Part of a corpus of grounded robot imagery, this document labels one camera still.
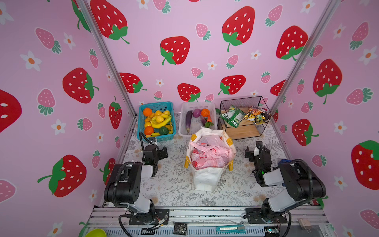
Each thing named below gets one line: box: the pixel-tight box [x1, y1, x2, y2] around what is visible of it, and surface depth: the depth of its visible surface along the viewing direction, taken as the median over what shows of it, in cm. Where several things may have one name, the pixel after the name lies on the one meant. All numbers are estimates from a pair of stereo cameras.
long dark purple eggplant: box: [185, 110, 193, 133], surface depth 114 cm
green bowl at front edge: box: [84, 228, 107, 237], surface depth 69 cm
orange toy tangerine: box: [142, 107, 153, 117], surface depth 114 cm
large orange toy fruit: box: [144, 125, 154, 136], surface depth 106 cm
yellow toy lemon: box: [155, 115, 165, 123], surface depth 109 cm
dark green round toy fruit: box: [158, 126, 169, 136], surface depth 103 cm
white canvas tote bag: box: [184, 126, 237, 192], surface depth 81 cm
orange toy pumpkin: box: [201, 108, 210, 118], surface depth 117 cm
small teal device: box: [216, 224, 247, 234], surface depth 71 cm
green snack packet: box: [220, 104, 246, 128], surface depth 95 cm
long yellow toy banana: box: [150, 115, 172, 129], surface depth 107 cm
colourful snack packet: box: [243, 105, 271, 126], surface depth 91 cm
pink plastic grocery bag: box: [190, 134, 234, 170], surface depth 81 cm
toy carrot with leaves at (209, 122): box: [204, 114, 215, 128], surface depth 109 cm
